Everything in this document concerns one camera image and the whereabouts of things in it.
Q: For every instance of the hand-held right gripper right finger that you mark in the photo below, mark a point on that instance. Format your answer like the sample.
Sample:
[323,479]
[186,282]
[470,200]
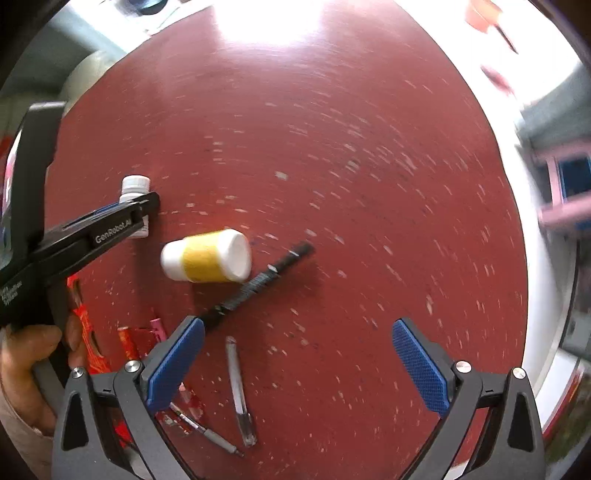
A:
[420,364]

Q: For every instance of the small pink packet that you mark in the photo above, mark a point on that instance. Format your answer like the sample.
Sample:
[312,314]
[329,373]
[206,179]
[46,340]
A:
[158,328]

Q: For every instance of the person's left hand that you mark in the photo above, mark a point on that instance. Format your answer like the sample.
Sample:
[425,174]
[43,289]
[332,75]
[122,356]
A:
[23,350]

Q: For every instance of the orange blurred object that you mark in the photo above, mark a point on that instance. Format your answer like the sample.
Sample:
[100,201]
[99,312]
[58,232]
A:
[482,14]

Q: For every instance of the small white capped bottle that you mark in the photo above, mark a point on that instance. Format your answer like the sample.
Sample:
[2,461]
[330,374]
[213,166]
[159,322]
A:
[135,184]

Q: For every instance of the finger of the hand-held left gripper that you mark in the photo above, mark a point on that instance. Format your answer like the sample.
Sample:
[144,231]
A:
[106,235]

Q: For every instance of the black marker pen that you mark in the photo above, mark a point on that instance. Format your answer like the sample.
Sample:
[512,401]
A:
[258,284]

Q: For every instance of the dark round object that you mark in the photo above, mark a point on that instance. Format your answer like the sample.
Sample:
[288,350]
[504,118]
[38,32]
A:
[145,4]

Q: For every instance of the small red blurred object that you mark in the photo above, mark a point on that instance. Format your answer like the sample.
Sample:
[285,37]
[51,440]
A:
[496,78]

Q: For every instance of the white and yellow paper cup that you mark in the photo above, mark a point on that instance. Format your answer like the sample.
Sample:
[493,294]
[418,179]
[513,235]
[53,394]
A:
[207,258]

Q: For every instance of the grey ballpoint pen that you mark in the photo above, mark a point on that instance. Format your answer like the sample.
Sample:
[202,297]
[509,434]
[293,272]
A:
[212,436]

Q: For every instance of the pink stool blue seat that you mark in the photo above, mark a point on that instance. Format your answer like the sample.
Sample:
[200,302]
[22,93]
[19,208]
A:
[554,161]

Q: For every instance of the clear plastic pen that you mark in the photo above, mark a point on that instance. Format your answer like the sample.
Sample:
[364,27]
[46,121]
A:
[240,397]

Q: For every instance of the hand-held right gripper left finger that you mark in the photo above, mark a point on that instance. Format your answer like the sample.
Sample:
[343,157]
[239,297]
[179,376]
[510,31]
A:
[178,364]

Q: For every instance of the person's left forearm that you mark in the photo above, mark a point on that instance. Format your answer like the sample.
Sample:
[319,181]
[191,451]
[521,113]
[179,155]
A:
[23,454]

